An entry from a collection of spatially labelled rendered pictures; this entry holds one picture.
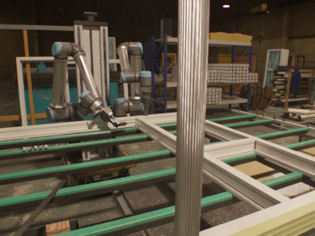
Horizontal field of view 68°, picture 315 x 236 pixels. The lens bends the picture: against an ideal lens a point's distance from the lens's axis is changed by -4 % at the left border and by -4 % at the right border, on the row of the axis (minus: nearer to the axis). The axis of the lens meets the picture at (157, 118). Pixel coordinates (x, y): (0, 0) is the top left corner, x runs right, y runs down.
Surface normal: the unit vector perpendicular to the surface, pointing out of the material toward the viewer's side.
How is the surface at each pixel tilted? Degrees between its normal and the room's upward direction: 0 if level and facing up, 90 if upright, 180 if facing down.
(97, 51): 90
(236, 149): 90
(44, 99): 90
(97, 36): 90
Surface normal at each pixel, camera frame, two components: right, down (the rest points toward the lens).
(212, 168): -0.91, 0.09
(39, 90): 0.40, 0.20
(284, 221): 0.00, -0.98
